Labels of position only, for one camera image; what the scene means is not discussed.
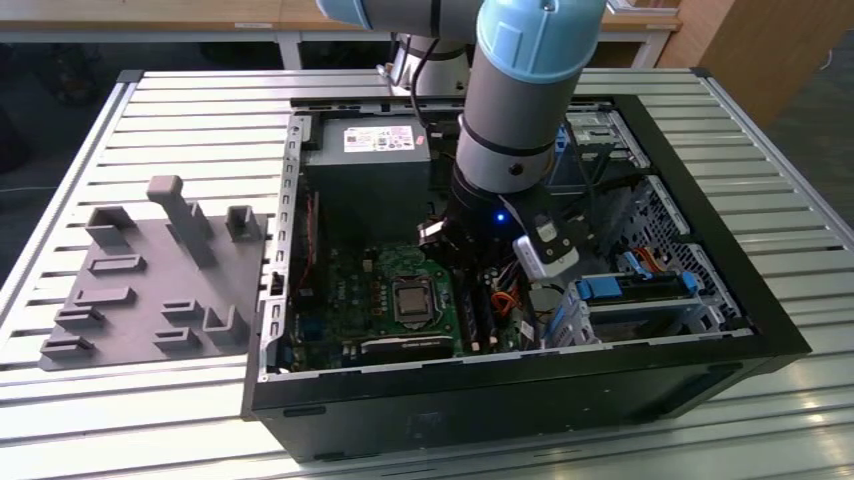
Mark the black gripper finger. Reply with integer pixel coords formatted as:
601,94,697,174
415,218,463,262

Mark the black RAM slot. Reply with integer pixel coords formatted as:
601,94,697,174
447,269,476,355

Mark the metal CPU socket cover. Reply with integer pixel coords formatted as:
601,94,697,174
390,273,440,329

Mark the grey power supply box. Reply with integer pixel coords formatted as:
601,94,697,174
303,117,435,246

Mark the silver CPU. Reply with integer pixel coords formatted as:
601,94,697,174
394,288,434,321

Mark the green motherboard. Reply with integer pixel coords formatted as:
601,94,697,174
286,239,535,374

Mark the round grey fan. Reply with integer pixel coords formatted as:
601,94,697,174
530,282,573,317

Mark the black graphics card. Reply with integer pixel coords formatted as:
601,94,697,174
359,333,455,362

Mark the hard disk in blue carrier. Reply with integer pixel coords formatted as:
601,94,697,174
571,269,701,305

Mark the metal optical drive cage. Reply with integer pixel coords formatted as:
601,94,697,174
546,109,653,201

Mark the perforated metal drive cage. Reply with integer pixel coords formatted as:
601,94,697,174
579,174,759,346

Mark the black PC case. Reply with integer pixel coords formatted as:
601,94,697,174
239,92,813,464

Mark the grey parts rack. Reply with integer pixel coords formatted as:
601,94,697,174
37,174,279,372

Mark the wooden cabinet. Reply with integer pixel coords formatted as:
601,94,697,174
657,0,854,129

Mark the orange wire bundle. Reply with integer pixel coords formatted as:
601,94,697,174
490,291,529,319

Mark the black cable bundle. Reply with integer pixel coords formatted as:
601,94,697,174
586,172,646,201

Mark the blue plastic carrier rail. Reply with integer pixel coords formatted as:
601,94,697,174
541,302,570,350

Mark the blue wire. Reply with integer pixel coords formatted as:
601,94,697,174
623,251,654,280

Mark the orange flat wire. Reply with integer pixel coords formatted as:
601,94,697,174
637,246,677,275

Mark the wooden workbench white frame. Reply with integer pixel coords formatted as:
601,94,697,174
0,0,682,70

